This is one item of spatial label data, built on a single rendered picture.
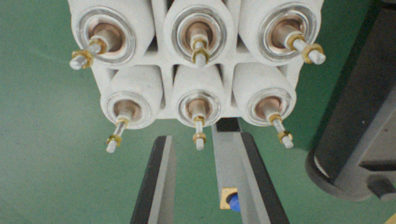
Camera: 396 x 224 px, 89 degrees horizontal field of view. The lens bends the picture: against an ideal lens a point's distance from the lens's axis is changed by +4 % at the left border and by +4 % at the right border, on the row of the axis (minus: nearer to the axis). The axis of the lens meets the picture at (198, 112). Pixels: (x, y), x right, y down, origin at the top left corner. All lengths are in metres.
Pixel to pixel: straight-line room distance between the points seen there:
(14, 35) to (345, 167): 0.93
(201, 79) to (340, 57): 0.46
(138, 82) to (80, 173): 0.71
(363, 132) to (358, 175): 0.14
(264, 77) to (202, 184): 0.69
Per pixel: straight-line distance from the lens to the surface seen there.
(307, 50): 0.23
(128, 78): 0.35
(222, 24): 0.27
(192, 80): 0.32
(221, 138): 0.47
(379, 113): 0.59
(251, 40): 0.29
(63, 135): 0.85
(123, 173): 0.92
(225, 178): 0.40
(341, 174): 0.72
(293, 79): 0.43
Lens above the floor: 0.52
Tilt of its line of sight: 54 degrees down
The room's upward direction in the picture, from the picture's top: 178 degrees clockwise
